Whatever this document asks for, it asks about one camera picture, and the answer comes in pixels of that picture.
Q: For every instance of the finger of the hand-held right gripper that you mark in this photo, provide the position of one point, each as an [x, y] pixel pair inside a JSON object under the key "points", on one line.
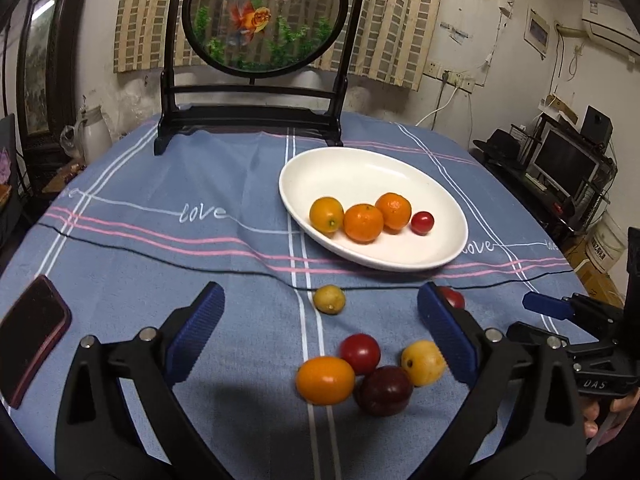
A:
{"points": [[545, 305], [530, 335]]}

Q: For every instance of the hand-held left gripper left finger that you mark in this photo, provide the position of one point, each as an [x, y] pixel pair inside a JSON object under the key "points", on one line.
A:
{"points": [[197, 327]]}

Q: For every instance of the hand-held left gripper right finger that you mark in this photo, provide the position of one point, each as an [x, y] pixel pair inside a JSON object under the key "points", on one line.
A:
{"points": [[445, 330]]}

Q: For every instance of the red cherry tomato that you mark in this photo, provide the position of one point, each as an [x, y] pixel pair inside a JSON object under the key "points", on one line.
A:
{"points": [[422, 222], [360, 352], [455, 298]]}

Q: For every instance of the yellow round fruit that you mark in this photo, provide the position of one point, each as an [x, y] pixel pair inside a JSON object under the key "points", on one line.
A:
{"points": [[423, 362]]}

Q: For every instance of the dark red plum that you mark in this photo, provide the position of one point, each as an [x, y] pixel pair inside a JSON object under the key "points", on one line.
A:
{"points": [[384, 391]]}

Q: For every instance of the small yellow fruit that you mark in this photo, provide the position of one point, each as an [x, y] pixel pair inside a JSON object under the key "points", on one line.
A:
{"points": [[329, 299]]}

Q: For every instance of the orange kumquat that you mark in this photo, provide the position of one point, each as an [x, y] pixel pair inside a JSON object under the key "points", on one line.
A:
{"points": [[325, 380], [326, 215]]}

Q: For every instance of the white oval plate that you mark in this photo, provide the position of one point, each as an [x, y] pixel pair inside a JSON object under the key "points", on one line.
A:
{"points": [[370, 170]]}

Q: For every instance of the person's right hand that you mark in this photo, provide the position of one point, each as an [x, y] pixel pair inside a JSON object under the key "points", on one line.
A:
{"points": [[592, 417]]}

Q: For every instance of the cardboard box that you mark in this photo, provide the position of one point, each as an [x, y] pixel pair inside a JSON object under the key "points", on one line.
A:
{"points": [[597, 280]]}

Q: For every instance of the blue striped tablecloth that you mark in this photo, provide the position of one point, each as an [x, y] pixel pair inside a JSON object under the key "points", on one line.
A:
{"points": [[200, 260]]}

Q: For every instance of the white plastic bucket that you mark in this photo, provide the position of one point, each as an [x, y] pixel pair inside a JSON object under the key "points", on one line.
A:
{"points": [[610, 242]]}

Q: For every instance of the black desk rack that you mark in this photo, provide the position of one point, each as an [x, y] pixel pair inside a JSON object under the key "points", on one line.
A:
{"points": [[545, 200]]}

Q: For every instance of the orange tangerine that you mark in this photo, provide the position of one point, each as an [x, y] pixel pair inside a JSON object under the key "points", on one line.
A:
{"points": [[363, 222], [393, 211]]}

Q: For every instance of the computer monitor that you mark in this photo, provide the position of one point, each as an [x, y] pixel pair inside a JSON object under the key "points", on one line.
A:
{"points": [[562, 160]]}

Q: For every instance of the smartphone with red case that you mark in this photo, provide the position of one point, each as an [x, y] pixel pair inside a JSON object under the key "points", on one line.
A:
{"points": [[32, 332]]}

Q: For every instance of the black hat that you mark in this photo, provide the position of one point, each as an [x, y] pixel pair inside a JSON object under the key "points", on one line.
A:
{"points": [[500, 144]]}

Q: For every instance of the black speaker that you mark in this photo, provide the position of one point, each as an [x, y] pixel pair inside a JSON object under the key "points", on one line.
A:
{"points": [[597, 125]]}

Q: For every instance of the white ceramic jug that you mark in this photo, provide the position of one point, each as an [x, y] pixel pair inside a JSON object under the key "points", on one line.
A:
{"points": [[95, 135]]}

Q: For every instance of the clear plastic bag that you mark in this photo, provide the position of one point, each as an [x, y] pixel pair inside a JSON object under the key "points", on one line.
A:
{"points": [[70, 141]]}

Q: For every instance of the dark board with purple flower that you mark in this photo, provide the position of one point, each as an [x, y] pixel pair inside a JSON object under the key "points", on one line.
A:
{"points": [[5, 165]]}

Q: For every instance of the white air conditioner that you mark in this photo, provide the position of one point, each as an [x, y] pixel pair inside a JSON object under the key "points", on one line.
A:
{"points": [[612, 27]]}

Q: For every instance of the round goldfish screen black stand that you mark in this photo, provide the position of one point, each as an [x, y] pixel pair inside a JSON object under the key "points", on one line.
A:
{"points": [[260, 20]]}

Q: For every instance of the beige checked curtain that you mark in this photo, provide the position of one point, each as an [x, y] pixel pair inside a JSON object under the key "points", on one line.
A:
{"points": [[395, 20]]}

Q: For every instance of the dark framed painting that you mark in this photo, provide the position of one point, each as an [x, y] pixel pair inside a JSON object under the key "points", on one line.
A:
{"points": [[40, 55]]}

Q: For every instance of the white wall panel box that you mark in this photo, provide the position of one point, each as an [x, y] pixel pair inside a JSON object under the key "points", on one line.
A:
{"points": [[536, 32]]}

